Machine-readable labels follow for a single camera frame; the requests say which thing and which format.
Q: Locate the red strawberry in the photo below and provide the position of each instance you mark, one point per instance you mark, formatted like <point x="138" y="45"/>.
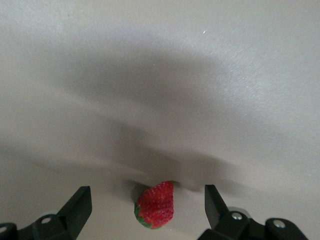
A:
<point x="157" y="205"/>

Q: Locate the large table cover cloth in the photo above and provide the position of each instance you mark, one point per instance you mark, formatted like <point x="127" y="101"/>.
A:
<point x="160" y="87"/>

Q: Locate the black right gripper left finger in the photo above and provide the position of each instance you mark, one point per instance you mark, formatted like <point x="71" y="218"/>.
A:
<point x="62" y="225"/>

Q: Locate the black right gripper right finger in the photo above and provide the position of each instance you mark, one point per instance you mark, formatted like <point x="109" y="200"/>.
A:
<point x="230" y="225"/>

